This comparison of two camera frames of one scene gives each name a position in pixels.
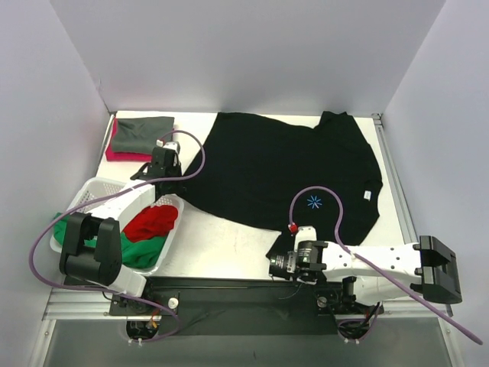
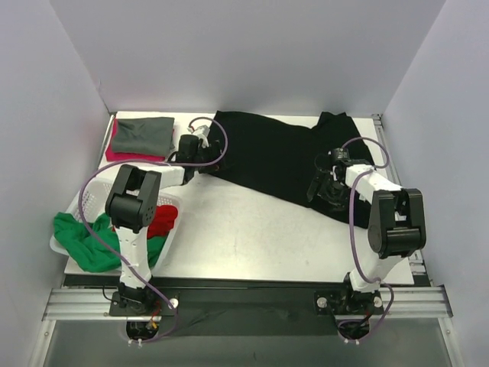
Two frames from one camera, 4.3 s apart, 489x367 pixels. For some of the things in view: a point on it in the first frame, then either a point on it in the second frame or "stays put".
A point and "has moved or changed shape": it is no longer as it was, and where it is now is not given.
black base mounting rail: x=246 y=305 stays put
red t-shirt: x=151 y=222 stays put
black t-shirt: x=321 y=180 has moved or changed shape
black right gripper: x=277 y=264 → x=324 y=180
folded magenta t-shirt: x=113 y=155 stays put
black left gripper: x=153 y=170 → x=211 y=154
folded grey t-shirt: x=140 y=134 stays put
